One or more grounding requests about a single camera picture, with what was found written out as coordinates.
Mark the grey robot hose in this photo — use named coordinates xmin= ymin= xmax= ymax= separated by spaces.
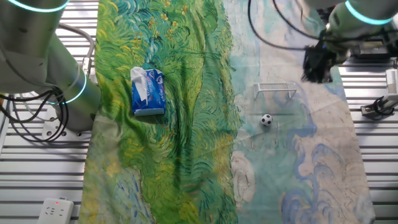
xmin=57 ymin=23 xmax=96 ymax=78

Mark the white power strip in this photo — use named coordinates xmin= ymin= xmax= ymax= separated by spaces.
xmin=37 ymin=197 xmax=75 ymax=224

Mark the small black white soccer ball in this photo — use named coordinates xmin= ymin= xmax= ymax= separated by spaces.
xmin=260 ymin=113 xmax=274 ymax=127

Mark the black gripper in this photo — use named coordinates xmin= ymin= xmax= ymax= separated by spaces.
xmin=300 ymin=43 xmax=340 ymax=84

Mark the white mesh toy goal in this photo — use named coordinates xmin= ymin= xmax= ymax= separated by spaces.
xmin=253 ymin=82 xmax=297 ymax=101

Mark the blue tissue pack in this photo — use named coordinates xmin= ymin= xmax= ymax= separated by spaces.
xmin=130 ymin=66 xmax=167 ymax=118

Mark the black desk phone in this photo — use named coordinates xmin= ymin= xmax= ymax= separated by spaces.
xmin=351 ymin=34 xmax=398 ymax=60

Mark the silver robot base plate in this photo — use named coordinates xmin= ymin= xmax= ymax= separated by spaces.
xmin=41 ymin=107 xmax=93 ymax=140

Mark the green blue painted cloth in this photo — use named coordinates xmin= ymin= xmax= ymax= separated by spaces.
xmin=77 ymin=0 xmax=376 ymax=224

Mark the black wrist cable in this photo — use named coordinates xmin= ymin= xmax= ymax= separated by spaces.
xmin=247 ymin=0 xmax=398 ymax=52

